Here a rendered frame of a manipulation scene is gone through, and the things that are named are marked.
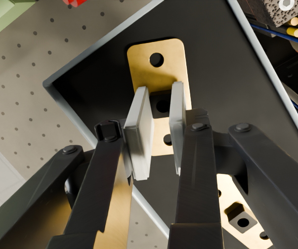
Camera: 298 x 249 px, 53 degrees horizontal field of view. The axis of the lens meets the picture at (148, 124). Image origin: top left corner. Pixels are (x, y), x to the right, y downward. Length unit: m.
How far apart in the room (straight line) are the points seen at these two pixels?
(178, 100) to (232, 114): 0.07
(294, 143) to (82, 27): 0.54
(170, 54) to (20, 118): 0.64
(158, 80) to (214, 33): 0.05
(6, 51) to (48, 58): 0.10
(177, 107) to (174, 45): 0.06
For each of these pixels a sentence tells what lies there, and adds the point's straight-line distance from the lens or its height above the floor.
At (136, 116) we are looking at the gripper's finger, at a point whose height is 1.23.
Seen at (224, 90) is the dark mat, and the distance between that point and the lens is 0.22.
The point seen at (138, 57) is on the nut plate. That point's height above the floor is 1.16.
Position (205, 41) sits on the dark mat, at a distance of 0.21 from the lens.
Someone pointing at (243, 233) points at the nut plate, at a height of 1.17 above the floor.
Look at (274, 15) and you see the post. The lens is 0.28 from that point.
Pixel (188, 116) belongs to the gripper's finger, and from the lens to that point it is 0.16.
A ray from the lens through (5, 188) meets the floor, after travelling 1.94.
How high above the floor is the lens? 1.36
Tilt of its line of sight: 66 degrees down
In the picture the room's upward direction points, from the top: 169 degrees counter-clockwise
